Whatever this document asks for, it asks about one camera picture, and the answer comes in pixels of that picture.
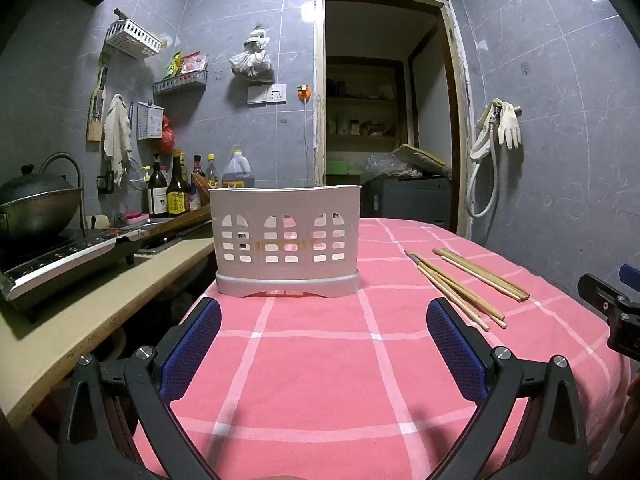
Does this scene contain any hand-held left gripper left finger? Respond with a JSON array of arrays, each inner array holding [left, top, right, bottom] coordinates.
[[56, 296, 223, 480]]

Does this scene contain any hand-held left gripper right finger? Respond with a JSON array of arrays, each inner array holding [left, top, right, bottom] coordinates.
[[426, 296, 590, 480]]

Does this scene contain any bunch of wooden chopsticks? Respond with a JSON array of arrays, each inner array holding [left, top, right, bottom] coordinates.
[[404, 247, 532, 332]]

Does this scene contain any white plastic chopstick holder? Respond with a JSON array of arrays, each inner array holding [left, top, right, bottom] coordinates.
[[209, 185, 362, 298]]

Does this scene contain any person's right hand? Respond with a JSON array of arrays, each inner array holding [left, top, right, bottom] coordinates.
[[621, 367, 640, 441]]

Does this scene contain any beige kitchen counter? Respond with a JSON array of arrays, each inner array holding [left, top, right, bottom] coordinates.
[[0, 232, 216, 428]]

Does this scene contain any steel sink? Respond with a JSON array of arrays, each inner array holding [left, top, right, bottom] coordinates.
[[137, 232, 201, 253]]

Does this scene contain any pink checked tablecloth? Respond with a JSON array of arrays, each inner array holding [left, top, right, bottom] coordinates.
[[132, 217, 632, 480]]

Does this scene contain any dark wooden board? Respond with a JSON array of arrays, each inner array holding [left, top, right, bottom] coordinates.
[[141, 205, 213, 238]]

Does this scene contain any dark bottle yellow label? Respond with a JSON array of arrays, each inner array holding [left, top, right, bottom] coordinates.
[[166, 148, 192, 217]]

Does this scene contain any black induction cooker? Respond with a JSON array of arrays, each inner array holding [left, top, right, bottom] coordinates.
[[0, 227, 151, 323]]

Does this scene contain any dark bottle white label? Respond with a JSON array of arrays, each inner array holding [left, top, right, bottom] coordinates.
[[147, 154, 170, 218]]

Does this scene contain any dark grey cabinet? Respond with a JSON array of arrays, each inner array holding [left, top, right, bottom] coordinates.
[[361, 176, 453, 226]]

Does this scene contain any metal strainer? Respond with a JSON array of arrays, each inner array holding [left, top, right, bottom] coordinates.
[[122, 157, 148, 191]]

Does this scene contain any large oil jug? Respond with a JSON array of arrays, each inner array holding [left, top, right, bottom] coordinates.
[[221, 148, 257, 189]]

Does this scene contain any cream rubber glove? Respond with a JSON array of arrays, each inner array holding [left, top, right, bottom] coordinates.
[[470, 99, 501, 161], [492, 101, 522, 150]]

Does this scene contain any yellow edged cushion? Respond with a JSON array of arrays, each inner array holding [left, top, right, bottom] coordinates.
[[390, 144, 451, 178]]

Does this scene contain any crumpled clear plastic wrap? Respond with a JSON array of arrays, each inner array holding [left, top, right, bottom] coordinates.
[[360, 154, 401, 183]]

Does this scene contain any curved metal faucet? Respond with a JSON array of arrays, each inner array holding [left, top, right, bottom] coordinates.
[[40, 152, 86, 233]]

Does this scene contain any dark metal wok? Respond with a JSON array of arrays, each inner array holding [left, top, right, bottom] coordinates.
[[0, 187, 83, 243]]

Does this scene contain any white dish towel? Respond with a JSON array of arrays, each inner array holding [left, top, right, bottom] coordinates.
[[102, 94, 135, 188]]

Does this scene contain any dark wok lid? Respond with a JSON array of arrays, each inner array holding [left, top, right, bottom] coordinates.
[[0, 164, 76, 206]]

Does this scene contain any wooden shelf unit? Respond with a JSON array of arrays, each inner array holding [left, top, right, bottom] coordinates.
[[326, 57, 408, 153]]

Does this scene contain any red snack packet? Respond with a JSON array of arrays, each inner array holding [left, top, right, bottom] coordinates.
[[180, 52, 208, 75]]

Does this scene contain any clear hanging plastic bag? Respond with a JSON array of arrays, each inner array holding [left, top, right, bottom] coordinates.
[[228, 24, 275, 81]]

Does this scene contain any white hose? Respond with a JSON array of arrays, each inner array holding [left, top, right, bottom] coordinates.
[[466, 110, 501, 219]]

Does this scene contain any white perforated wall box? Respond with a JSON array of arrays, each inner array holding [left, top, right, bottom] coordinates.
[[136, 101, 164, 141]]

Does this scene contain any white wall cable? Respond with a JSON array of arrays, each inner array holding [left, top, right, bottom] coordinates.
[[302, 99, 312, 181]]

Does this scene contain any black handled knife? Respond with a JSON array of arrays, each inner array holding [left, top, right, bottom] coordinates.
[[90, 67, 108, 123]]

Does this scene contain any grey wall rack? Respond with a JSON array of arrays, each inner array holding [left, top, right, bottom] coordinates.
[[152, 71, 207, 96]]

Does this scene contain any worn wooden door frame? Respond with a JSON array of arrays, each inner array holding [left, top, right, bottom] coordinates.
[[313, 0, 475, 241]]

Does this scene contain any white wall basket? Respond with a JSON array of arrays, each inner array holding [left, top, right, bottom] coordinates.
[[105, 19, 163, 58]]

